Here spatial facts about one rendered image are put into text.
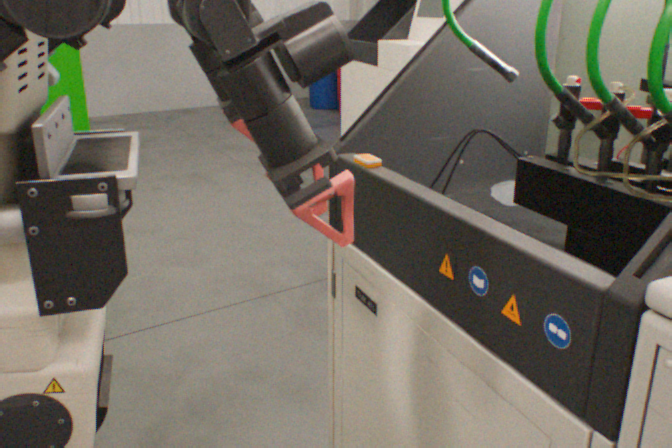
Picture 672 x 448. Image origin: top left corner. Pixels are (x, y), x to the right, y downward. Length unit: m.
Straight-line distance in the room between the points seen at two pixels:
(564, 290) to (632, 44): 0.70
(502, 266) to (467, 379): 0.20
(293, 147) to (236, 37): 0.12
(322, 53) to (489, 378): 0.49
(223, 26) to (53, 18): 0.13
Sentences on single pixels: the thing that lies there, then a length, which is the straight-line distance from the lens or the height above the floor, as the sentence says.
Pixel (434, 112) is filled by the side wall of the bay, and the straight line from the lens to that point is 1.22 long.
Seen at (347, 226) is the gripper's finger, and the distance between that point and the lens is 0.59.
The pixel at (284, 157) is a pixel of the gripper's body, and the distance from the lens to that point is 0.58.
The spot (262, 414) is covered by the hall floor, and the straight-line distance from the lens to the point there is 1.97.
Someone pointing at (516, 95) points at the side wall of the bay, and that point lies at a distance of 1.35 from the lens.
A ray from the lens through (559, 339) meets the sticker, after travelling 0.71.
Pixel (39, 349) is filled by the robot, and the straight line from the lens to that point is 0.80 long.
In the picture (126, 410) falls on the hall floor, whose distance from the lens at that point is 2.08.
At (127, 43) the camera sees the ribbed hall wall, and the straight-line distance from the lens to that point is 7.20.
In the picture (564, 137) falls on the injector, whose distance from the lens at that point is 1.00.
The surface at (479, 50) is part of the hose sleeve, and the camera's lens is 1.01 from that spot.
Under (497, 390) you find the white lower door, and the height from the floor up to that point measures 0.74.
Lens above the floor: 1.22
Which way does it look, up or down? 18 degrees down
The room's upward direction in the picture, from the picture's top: straight up
